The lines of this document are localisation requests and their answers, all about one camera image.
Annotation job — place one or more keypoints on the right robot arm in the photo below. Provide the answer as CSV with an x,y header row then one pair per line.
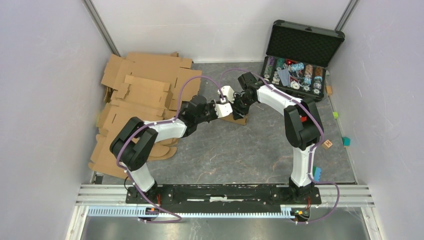
x,y
302,125

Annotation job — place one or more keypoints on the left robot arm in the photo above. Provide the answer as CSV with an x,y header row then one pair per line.
x,y
134,143

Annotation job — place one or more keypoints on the blue block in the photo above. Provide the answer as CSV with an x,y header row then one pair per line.
x,y
316,171

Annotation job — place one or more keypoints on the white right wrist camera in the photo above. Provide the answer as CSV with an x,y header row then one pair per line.
x,y
227,93

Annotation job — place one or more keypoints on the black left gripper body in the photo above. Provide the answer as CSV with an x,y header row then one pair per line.
x,y
209,114

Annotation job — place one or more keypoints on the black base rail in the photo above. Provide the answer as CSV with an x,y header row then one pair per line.
x,y
230,198

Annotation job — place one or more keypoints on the stack of flat cardboard boxes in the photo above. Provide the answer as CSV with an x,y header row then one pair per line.
x,y
143,85

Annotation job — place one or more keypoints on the small orange wooden block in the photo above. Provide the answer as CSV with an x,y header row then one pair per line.
x,y
329,90

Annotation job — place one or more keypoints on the brown cardboard box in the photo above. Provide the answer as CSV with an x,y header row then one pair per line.
x,y
230,118

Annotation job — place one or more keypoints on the black poker chip case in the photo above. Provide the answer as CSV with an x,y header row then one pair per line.
x,y
297,56

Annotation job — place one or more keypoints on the teal cube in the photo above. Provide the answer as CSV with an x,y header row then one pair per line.
x,y
346,141

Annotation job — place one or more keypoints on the green cube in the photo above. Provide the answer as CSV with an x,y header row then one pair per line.
x,y
335,114

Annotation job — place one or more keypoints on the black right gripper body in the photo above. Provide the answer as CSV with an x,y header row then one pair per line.
x,y
241,105

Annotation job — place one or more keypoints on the wooden letter cube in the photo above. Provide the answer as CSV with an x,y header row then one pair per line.
x,y
327,144

